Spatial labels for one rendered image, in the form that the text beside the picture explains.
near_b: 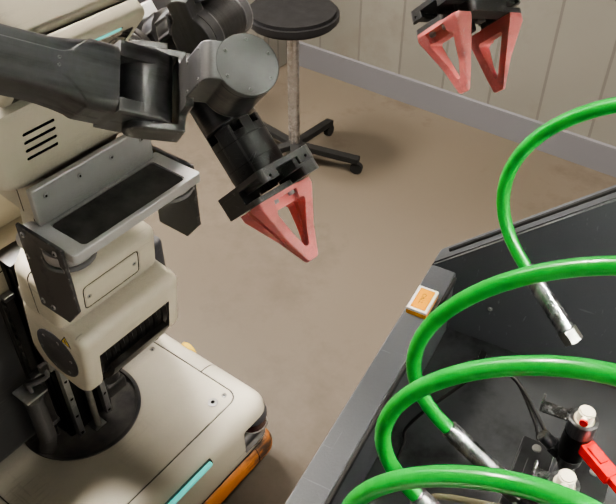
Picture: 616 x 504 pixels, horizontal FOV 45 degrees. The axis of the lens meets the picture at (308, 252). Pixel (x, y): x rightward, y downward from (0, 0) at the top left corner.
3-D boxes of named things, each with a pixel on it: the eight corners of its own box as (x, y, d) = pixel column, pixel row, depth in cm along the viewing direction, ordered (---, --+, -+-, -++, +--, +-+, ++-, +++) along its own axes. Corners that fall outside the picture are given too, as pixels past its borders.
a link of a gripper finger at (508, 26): (537, 79, 78) (520, -6, 78) (486, 80, 74) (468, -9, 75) (493, 100, 83) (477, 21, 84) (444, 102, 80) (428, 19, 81)
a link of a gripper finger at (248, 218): (310, 266, 68) (257, 178, 67) (276, 280, 74) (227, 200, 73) (360, 232, 71) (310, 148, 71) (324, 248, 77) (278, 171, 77)
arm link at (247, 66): (121, 51, 71) (119, 137, 70) (142, -6, 61) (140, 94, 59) (239, 68, 76) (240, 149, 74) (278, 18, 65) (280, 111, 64)
